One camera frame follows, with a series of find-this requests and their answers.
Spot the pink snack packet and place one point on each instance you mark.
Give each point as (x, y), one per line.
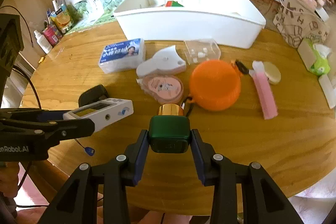
(52, 34)

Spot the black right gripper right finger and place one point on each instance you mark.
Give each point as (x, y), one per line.
(263, 200)

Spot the white plastic storage bin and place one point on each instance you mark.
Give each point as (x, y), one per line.
(234, 23)

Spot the white rectangular box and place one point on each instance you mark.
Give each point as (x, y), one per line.
(328, 90)

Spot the cream round compact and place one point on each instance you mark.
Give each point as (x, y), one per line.
(272, 73)

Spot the white curved plastic gadget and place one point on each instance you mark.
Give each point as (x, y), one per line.
(165, 61)

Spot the green perfume bottle gold cap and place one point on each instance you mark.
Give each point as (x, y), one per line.
(169, 130)

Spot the white spray bottle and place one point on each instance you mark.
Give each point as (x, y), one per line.
(42, 42)

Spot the clear plastic box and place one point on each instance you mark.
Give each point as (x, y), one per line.
(197, 51)

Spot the white digital camera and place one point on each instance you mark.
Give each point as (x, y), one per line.
(102, 113)

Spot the green tissue box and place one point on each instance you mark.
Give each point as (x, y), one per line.
(314, 56)

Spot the orange round pouch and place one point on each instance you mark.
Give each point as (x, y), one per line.
(215, 85)

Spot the pink round compact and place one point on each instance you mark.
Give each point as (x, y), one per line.
(163, 88)

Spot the person's hand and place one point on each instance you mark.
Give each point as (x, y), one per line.
(9, 179)

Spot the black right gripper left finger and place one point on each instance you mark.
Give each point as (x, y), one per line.
(76, 201)

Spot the letter print fabric bag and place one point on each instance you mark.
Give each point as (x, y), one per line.
(295, 22)

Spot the black carabiner clip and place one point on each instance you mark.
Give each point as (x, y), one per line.
(241, 67)

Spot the blue white tissue pack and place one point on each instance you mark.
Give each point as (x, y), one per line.
(123, 55)

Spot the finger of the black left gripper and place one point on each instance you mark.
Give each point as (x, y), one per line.
(35, 123)

